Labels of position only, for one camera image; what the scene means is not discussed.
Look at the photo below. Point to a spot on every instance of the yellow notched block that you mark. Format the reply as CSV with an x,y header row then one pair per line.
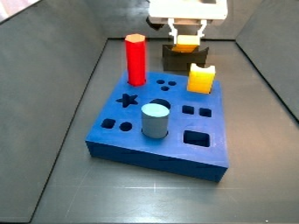
x,y
200,79

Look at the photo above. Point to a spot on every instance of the yellow double-square fork block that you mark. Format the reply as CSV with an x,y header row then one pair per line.
x,y
186,43

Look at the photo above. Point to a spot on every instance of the black curved holder stand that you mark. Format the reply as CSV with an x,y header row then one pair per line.
x,y
178,61

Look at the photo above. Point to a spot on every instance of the red hexagonal peg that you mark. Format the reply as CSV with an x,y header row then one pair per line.
x,y
135,58

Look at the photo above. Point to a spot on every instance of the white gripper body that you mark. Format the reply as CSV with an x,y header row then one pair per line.
x,y
187,12

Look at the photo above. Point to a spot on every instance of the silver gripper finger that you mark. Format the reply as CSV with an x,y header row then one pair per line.
x,y
173,30
203,25

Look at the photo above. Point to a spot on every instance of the light blue cylinder peg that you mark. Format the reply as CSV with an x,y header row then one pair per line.
x,y
155,120

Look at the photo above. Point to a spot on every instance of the blue shape sorting board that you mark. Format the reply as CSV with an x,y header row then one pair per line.
x,y
194,148

